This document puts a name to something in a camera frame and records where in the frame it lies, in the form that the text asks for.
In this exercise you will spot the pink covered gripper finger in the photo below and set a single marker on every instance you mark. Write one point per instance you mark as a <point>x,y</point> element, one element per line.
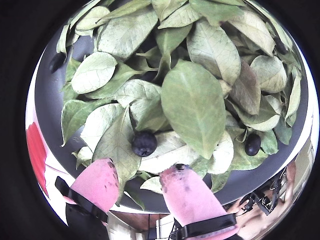
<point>97,182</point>
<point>192,200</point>

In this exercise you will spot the red ribbed plastic cup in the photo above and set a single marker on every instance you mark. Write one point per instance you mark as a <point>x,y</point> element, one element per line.
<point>35,150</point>

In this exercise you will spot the green leaves pile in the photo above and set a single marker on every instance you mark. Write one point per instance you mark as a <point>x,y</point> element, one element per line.
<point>195,107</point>

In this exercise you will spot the dark grey round bowl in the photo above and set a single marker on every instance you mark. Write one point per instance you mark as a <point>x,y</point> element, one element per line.
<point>50,100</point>

